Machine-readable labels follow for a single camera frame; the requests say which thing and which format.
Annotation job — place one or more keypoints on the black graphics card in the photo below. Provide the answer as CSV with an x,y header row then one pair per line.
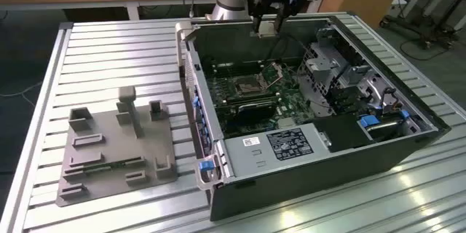
x,y
255,115

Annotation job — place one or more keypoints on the black plastic shroud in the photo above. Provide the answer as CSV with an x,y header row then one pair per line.
x,y
342,132

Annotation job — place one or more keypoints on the blue disk carrier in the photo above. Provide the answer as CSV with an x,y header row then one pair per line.
x,y
369,122

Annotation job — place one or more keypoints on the grey parts rack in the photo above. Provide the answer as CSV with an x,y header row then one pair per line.
x,y
108,134

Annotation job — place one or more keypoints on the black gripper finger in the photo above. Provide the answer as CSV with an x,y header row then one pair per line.
x,y
281,24
258,25

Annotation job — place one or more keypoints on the green motherboard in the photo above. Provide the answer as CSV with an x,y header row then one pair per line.
x,y
287,102

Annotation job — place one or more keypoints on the silver CPU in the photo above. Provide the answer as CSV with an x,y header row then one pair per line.
x,y
269,28

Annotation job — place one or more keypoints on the blue case latch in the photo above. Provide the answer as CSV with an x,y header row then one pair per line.
x,y
205,166

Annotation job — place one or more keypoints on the metal drive cage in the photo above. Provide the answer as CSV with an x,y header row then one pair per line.
x,y
321,64

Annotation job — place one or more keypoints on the metal wheeled stand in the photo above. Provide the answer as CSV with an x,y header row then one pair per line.
x,y
412,28

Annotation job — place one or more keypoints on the grey power supply unit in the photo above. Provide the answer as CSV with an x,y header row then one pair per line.
x,y
247,159

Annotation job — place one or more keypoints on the black PC case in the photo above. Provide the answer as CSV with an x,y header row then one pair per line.
x,y
309,184

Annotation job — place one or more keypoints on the CPU socket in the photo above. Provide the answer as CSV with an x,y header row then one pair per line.
x,y
251,85

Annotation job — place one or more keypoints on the green RAM stick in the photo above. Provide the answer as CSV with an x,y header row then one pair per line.
x,y
106,168

